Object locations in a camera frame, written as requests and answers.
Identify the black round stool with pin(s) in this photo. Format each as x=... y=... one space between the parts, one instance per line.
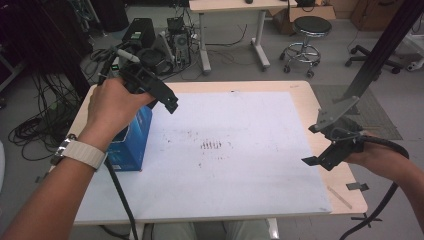
x=311 y=26

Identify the person's left hand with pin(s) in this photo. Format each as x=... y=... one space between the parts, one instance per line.
x=113 y=106

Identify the beige desk with white legs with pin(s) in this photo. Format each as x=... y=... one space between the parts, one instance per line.
x=233 y=6

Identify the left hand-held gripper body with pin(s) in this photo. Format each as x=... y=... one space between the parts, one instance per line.
x=146 y=65

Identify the black curtain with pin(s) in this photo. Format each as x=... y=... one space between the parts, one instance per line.
x=40 y=36

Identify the grey tape piece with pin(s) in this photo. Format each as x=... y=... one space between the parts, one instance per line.
x=356 y=186

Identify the person's right hand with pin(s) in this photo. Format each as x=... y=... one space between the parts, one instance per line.
x=370 y=156

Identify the black metal post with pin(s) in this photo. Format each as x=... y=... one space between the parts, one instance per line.
x=383 y=50

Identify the small white power unit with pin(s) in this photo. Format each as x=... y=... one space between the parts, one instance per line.
x=114 y=68

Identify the grey floor mat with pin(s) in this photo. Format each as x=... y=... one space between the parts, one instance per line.
x=380 y=113

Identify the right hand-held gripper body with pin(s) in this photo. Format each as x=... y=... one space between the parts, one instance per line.
x=340 y=133

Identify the open grey computer tower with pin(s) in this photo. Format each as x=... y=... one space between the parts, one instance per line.
x=181 y=43

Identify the large black computer tower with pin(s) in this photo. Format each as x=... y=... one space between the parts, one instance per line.
x=143 y=28

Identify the thin beige strip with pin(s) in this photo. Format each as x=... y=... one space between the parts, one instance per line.
x=339 y=197

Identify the white table mat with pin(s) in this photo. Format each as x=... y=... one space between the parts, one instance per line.
x=213 y=186

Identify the large brown cardboard box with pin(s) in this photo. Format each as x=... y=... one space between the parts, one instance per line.
x=376 y=15

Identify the black office chair base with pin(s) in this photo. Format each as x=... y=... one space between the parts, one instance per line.
x=366 y=58

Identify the blue cardboard box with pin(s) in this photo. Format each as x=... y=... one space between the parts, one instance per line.
x=133 y=143

